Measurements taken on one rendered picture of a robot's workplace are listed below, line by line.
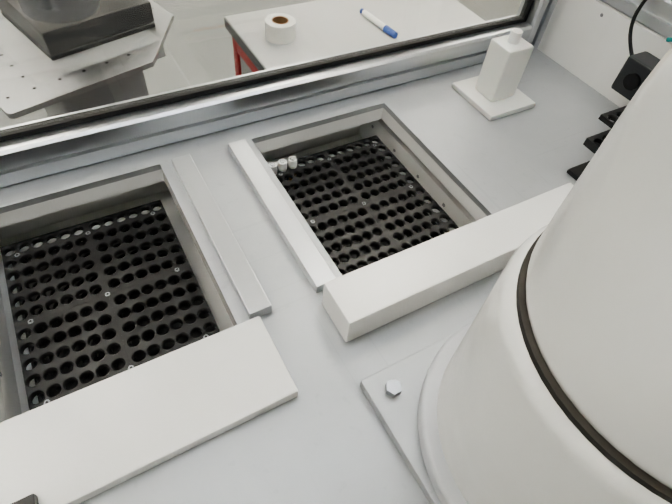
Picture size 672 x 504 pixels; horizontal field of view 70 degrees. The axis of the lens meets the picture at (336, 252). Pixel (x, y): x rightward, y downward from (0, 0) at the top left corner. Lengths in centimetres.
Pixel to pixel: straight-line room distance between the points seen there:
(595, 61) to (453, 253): 48
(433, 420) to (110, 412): 25
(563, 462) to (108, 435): 31
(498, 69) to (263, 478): 58
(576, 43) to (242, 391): 72
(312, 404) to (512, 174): 39
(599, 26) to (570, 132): 18
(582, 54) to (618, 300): 70
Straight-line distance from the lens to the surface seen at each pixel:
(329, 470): 41
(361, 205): 62
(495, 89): 74
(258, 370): 42
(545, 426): 27
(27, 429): 45
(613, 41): 86
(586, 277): 23
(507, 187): 63
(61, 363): 53
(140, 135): 63
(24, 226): 74
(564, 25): 91
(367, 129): 80
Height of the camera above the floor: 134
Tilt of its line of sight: 51 degrees down
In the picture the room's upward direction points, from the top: 7 degrees clockwise
